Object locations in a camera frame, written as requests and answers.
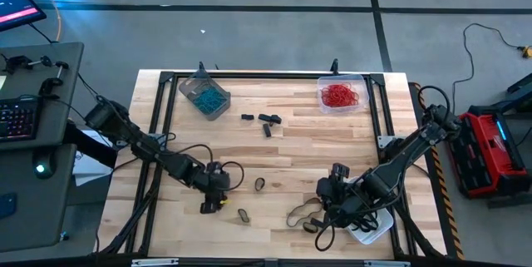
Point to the grey translucent plastic basket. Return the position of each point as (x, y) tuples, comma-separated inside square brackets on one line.
[(189, 86)]

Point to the black backlit keyboard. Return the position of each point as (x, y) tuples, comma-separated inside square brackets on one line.
[(16, 119)]

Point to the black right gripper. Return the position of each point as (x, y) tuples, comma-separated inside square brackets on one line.
[(341, 200)]

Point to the dark green cart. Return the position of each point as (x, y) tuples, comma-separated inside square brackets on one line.
[(521, 92)]

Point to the yellow plug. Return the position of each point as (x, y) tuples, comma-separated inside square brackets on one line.
[(526, 51)]

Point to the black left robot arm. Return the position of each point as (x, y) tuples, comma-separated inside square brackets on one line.
[(174, 163)]

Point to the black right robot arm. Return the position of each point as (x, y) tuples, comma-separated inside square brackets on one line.
[(399, 159)]

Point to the silver metal bracket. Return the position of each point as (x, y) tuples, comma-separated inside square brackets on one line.
[(386, 264), (154, 263)]

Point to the computer monitor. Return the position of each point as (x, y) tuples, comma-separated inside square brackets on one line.
[(16, 5)]

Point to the black screw clamp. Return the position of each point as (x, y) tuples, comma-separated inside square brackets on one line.
[(49, 86), (16, 62)]

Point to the grey desk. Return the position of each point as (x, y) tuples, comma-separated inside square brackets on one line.
[(41, 217)]

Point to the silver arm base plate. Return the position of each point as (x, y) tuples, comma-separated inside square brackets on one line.
[(386, 140)]

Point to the yellow black hazard strip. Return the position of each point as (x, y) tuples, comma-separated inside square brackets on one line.
[(444, 200)]

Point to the red black tool case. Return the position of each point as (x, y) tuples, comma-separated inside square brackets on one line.
[(498, 163)]

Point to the clear plastic basket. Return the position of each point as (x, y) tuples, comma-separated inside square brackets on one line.
[(363, 105)]

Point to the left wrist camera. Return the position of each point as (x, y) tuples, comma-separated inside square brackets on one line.
[(214, 168)]

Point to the white paper sheet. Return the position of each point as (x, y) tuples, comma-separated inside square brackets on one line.
[(89, 171)]

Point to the black table edge bracket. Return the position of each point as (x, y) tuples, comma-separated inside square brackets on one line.
[(334, 66)]

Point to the white plastic basket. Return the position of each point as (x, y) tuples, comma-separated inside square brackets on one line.
[(384, 223)]

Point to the dark blue pad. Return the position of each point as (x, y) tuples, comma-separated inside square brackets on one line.
[(6, 205)]

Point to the small white desk clip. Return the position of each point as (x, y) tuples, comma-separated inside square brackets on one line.
[(63, 236)]

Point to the black computer mouse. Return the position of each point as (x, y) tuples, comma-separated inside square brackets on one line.
[(41, 169)]

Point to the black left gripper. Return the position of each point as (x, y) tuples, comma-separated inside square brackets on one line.
[(216, 184)]

